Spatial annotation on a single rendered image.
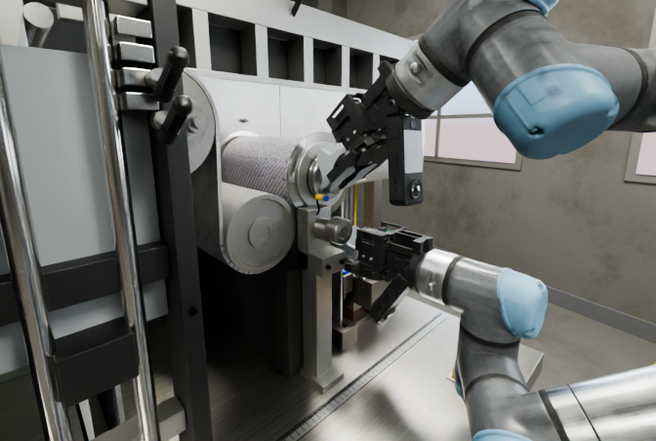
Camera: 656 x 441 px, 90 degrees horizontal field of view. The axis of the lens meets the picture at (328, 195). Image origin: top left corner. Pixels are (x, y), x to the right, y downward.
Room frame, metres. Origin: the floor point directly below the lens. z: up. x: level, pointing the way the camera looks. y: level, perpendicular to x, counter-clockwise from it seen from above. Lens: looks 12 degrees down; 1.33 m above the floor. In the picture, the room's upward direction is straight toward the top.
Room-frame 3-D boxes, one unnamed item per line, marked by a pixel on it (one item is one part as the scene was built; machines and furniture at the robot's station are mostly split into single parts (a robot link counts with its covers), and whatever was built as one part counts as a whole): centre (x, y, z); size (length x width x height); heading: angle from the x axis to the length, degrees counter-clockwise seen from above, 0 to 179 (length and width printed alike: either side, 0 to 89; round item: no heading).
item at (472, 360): (0.39, -0.21, 1.01); 0.11 x 0.08 x 0.11; 166
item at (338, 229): (0.48, -0.02, 1.18); 0.04 x 0.02 x 0.04; 134
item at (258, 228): (0.56, 0.18, 1.18); 0.26 x 0.12 x 0.12; 44
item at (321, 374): (0.50, 0.01, 1.05); 0.06 x 0.05 x 0.31; 44
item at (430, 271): (0.46, -0.16, 1.11); 0.08 x 0.05 x 0.08; 134
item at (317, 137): (0.56, 0.01, 1.25); 0.15 x 0.01 x 0.15; 134
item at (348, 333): (0.69, 0.05, 0.92); 0.28 x 0.04 x 0.04; 44
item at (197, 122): (0.32, 0.13, 1.34); 0.06 x 0.03 x 0.03; 44
